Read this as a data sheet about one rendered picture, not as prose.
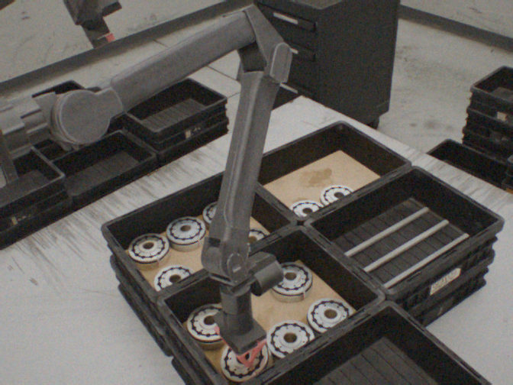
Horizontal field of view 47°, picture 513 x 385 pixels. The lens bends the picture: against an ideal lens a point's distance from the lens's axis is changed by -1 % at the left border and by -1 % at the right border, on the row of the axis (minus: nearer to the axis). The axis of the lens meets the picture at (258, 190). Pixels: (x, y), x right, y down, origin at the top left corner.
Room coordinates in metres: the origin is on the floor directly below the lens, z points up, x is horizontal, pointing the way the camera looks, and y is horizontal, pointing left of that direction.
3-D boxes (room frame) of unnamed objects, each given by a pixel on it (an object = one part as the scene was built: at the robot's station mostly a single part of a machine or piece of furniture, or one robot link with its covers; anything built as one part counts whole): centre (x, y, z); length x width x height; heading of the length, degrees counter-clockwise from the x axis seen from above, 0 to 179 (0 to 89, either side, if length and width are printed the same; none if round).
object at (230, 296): (0.75, 0.05, 1.05); 0.07 x 0.06 x 0.07; 130
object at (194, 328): (0.85, 0.12, 0.86); 0.10 x 0.10 x 0.01
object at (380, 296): (0.85, -0.01, 0.92); 0.40 x 0.30 x 0.02; 123
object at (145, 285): (1.10, 0.15, 0.92); 0.40 x 0.30 x 0.02; 123
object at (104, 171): (2.05, 0.66, 0.31); 0.40 x 0.30 x 0.34; 131
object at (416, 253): (1.07, -0.35, 0.87); 0.40 x 0.30 x 0.11; 123
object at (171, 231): (1.16, 0.19, 0.86); 0.10 x 0.10 x 0.01
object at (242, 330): (0.75, 0.05, 0.99); 0.10 x 0.07 x 0.07; 33
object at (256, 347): (0.73, 0.04, 0.92); 0.07 x 0.07 x 0.09; 33
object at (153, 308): (1.10, 0.15, 0.87); 0.40 x 0.30 x 0.11; 123
